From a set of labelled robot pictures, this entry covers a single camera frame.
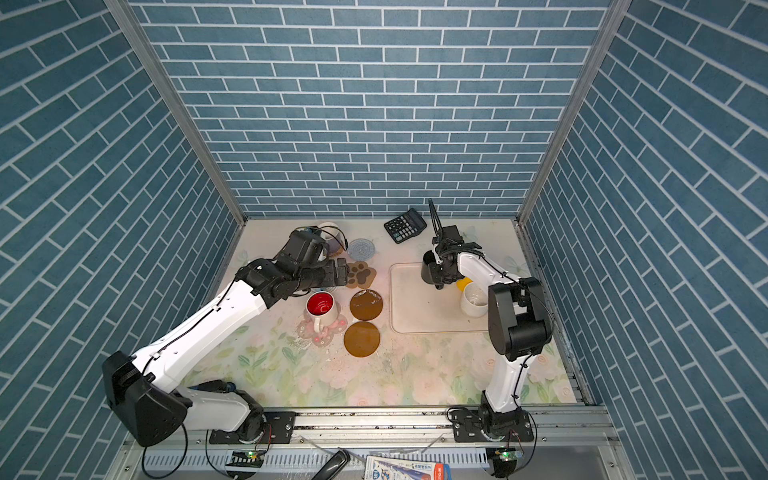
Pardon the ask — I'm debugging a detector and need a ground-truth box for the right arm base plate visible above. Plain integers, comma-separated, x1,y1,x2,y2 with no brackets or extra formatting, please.
446,407,536,443

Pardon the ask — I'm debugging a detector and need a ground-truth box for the pink flower coaster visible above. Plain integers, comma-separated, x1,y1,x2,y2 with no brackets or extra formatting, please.
297,314,348,347

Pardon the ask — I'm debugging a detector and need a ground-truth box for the black mug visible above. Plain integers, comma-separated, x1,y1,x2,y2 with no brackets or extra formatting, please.
420,251,442,289

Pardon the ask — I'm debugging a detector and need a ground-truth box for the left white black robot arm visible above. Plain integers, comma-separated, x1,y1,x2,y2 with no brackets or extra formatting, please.
102,258,348,447

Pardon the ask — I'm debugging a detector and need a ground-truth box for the printed paper box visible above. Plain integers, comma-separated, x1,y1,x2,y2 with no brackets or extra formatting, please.
364,456,452,480

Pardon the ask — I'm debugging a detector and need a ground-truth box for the amber glossy round coaster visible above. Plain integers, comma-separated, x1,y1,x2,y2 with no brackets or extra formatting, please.
349,289,384,321

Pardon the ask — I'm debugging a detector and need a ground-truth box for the yellow mug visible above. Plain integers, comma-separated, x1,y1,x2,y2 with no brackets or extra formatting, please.
456,278,472,292

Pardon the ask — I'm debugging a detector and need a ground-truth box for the beige rectangular tray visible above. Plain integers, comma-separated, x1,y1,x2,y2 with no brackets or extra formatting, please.
389,263,488,334

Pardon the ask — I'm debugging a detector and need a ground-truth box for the black handheld device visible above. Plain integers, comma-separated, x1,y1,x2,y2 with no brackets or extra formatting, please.
312,449,351,480

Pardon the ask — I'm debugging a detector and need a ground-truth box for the black desk calculator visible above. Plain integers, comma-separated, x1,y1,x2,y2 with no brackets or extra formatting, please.
384,208,427,244

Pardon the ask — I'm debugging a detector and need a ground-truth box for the lilac mug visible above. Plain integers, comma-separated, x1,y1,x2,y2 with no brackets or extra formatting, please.
317,222,345,258

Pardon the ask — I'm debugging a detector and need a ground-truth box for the white mug red inside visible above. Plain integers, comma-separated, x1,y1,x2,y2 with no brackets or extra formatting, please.
304,291,339,334

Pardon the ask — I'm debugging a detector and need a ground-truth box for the brown paw print coaster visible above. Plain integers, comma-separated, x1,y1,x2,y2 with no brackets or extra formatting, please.
346,261,377,290

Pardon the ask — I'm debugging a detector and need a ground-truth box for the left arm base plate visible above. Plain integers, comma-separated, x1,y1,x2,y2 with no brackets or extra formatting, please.
208,411,297,445

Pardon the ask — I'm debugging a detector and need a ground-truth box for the blue woven round coaster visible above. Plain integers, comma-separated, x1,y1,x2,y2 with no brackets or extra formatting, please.
347,238,376,262

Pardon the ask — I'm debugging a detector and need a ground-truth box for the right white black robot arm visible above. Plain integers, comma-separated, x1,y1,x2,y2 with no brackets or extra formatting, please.
421,201,553,438

